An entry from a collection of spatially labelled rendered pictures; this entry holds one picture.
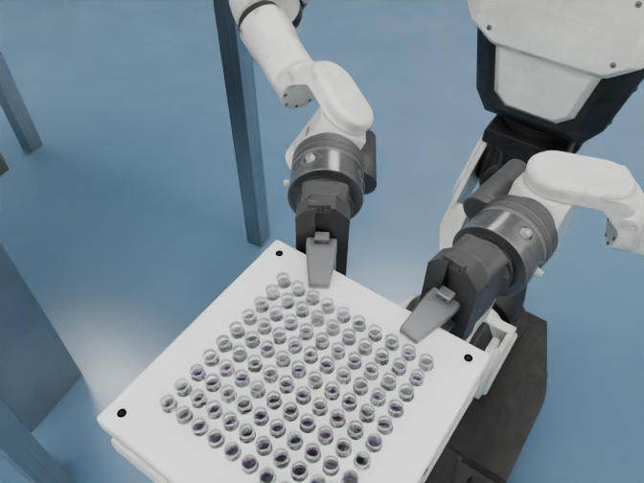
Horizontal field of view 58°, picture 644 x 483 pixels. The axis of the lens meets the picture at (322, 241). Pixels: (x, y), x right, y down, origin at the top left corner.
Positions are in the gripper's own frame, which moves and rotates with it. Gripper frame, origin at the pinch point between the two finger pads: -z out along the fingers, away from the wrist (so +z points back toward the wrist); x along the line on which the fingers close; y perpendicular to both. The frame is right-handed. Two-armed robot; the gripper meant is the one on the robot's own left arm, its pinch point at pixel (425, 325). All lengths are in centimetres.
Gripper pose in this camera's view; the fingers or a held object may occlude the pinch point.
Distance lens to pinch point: 56.7
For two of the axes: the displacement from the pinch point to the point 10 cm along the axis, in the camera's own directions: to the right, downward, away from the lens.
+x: -0.1, 6.8, 7.3
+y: -7.3, -5.1, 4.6
